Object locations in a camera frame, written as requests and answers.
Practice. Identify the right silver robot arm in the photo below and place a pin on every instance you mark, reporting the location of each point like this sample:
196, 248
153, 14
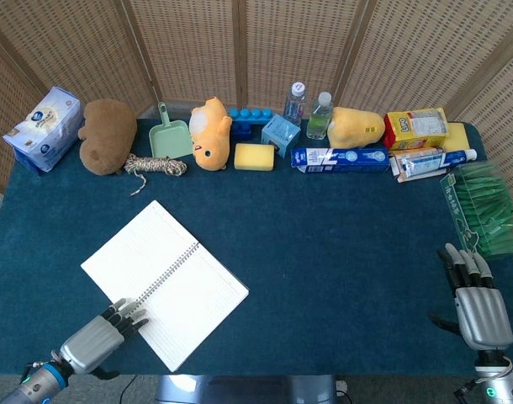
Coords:
496, 387

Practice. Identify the clear holder with green packets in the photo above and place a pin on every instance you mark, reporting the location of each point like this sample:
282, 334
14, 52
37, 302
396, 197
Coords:
483, 206

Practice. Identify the white spiral notebook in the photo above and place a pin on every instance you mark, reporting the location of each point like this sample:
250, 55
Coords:
176, 286

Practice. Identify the light blue cube box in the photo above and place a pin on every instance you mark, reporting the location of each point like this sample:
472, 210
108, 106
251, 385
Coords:
279, 134

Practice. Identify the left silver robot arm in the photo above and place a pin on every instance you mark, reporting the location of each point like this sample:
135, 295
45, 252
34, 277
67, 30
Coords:
33, 385

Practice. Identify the teal table cloth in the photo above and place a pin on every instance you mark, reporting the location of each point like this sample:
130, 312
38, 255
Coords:
324, 252

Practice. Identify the blue toothpaste box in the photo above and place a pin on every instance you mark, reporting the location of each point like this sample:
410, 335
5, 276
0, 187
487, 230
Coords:
345, 159

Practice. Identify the blue building block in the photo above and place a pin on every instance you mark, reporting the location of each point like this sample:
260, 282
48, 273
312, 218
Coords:
244, 126

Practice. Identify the yellow plush toy with tag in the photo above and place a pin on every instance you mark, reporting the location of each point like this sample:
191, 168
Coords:
357, 128

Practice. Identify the white blue toothpaste tube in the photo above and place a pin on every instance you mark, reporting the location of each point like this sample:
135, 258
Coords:
433, 160

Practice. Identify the plain yellow sponge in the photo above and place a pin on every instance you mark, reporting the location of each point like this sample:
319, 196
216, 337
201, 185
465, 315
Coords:
458, 139

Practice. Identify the clear bottle purple label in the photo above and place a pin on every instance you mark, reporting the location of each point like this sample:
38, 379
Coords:
294, 107

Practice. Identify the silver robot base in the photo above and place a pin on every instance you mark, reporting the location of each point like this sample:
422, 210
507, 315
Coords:
239, 389

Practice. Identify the yellow red snack box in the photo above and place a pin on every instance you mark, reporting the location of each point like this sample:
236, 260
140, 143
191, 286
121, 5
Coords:
412, 128

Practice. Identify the orange white-faced plush toy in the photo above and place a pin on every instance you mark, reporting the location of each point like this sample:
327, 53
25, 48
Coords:
210, 139

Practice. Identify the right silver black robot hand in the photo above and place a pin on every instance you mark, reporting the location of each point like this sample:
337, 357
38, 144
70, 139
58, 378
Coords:
483, 315

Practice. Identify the yellow sponge with green base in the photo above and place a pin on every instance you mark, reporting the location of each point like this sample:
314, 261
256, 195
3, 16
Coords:
254, 156

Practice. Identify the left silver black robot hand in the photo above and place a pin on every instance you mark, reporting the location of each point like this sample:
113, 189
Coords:
88, 345

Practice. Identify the brown plush toy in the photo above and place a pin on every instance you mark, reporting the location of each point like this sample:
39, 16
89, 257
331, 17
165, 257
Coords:
107, 134

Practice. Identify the green plastic dustpan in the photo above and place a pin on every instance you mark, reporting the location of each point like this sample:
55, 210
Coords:
170, 141

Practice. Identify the opened white toothpaste carton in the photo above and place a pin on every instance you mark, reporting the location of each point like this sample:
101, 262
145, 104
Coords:
401, 174

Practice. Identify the clear bottle green label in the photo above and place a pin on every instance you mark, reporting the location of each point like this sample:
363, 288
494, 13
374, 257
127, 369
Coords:
319, 120

